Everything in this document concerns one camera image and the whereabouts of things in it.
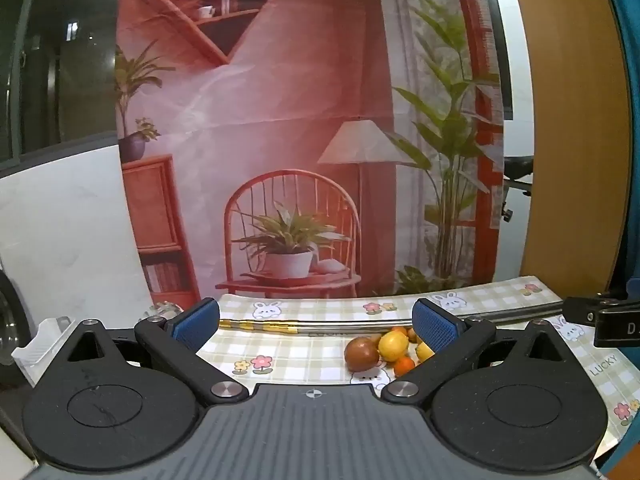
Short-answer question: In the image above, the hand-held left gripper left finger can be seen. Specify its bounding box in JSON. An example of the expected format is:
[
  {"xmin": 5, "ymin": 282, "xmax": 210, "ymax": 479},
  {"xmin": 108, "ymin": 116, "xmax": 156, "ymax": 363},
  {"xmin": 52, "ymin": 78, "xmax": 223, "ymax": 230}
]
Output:
[{"xmin": 50, "ymin": 299, "xmax": 249, "ymax": 406}]

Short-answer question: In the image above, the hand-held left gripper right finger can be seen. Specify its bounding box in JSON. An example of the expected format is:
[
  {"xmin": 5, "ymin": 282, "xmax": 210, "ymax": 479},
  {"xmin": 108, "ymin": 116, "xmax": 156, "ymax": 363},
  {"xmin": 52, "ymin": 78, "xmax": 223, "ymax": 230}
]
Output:
[{"xmin": 381, "ymin": 298, "xmax": 586, "ymax": 405}]

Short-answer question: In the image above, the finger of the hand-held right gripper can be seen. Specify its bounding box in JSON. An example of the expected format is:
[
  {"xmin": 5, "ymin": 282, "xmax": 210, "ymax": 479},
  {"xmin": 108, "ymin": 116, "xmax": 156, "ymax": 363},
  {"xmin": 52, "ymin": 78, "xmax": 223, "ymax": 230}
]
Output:
[{"xmin": 564, "ymin": 296, "xmax": 640, "ymax": 325}]

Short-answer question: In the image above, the reddish brown passion fruit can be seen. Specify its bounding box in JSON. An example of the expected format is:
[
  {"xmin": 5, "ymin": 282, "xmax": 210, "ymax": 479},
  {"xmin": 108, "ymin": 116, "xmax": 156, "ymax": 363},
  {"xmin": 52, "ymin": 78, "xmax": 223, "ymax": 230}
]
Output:
[{"xmin": 344, "ymin": 337, "xmax": 381, "ymax": 372}]

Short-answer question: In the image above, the telescopic metal pole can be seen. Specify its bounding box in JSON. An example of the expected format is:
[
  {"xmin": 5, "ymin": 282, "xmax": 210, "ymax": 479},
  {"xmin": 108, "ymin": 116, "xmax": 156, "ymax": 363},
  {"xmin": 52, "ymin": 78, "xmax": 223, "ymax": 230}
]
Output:
[{"xmin": 218, "ymin": 301, "xmax": 565, "ymax": 336}]

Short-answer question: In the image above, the checked rabbit print tablecloth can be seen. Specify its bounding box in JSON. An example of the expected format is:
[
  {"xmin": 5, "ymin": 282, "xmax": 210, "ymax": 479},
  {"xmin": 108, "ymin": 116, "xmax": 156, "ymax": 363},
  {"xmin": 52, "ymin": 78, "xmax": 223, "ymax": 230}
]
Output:
[{"xmin": 196, "ymin": 274, "xmax": 640, "ymax": 466}]

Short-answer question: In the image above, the black bicycle saddle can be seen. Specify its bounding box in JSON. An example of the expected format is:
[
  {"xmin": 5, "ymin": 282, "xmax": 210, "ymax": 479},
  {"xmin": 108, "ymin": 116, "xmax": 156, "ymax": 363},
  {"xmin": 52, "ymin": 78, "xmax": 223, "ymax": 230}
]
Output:
[{"xmin": 502, "ymin": 156, "xmax": 535, "ymax": 223}]

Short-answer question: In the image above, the white plastic rack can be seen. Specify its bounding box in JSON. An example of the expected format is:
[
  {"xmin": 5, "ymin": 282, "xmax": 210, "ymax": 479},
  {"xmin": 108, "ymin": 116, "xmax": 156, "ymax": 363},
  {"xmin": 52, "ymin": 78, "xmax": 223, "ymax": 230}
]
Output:
[{"xmin": 11, "ymin": 316, "xmax": 76, "ymax": 386}]

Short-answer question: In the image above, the wooden board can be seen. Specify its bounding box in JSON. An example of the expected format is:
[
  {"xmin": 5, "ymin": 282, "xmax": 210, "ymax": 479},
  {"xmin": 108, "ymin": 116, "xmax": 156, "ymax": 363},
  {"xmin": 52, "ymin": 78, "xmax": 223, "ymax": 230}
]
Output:
[{"xmin": 505, "ymin": 0, "xmax": 633, "ymax": 291}]

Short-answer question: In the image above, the steel pot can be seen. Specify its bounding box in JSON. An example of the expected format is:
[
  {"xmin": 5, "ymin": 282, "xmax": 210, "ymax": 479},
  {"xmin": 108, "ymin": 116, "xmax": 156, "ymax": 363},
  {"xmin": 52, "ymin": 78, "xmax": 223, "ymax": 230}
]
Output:
[{"xmin": 0, "ymin": 270, "xmax": 33, "ymax": 386}]

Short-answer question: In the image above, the blue curtain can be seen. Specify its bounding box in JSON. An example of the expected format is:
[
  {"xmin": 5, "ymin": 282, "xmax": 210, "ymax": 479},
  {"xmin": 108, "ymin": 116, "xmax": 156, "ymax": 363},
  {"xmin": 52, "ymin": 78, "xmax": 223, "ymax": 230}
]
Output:
[{"xmin": 597, "ymin": 0, "xmax": 640, "ymax": 480}]

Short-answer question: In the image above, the printed room scene backdrop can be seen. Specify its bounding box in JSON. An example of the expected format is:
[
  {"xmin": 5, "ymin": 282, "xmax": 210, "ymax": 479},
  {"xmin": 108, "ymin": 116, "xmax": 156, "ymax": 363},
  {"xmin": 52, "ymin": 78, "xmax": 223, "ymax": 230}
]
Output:
[{"xmin": 115, "ymin": 0, "xmax": 506, "ymax": 298}]

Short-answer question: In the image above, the dark glass window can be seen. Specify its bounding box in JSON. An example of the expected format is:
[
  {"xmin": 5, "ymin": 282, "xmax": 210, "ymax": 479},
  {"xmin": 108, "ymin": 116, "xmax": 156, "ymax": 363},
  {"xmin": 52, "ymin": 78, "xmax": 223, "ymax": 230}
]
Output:
[{"xmin": 0, "ymin": 0, "xmax": 126, "ymax": 173}]

